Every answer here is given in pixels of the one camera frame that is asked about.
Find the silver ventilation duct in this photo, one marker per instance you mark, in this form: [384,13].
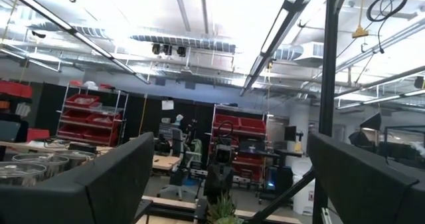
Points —
[186,43]

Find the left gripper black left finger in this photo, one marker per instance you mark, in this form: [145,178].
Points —
[83,200]

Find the red storage bin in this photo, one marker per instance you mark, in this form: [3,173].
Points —
[15,89]

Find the succulent plant in black pot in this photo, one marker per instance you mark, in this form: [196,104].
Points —
[222,210]

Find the red box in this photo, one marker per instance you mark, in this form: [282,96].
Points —
[38,134]

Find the black computer tower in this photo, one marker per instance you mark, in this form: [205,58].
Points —
[279,177]

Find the black studio light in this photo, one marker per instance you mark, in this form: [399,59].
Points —
[372,122]

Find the grey office chair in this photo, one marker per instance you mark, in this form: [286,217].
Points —
[177,144]

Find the silver candle tin sandalwood label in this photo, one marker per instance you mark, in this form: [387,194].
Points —
[50,162]

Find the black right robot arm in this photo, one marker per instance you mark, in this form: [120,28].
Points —
[221,154]

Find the silver candle tin jasmine label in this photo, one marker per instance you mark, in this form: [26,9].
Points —
[20,174]

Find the silver candle tin orange label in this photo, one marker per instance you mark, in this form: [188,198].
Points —
[78,157]

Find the wooden workbench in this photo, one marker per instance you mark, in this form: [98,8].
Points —
[166,162]

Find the black aluminium rig frame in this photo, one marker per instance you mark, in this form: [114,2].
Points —
[328,84]

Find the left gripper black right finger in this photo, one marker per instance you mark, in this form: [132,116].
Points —
[365,197]

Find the linear ceiling light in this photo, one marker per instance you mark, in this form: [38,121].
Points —
[282,21]
[382,99]
[99,49]

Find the black monitor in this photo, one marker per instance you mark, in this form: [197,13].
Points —
[289,133]

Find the white paper sign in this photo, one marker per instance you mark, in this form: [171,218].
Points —
[167,105]

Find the yellow hanging power outlet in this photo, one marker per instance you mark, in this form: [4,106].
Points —
[360,34]

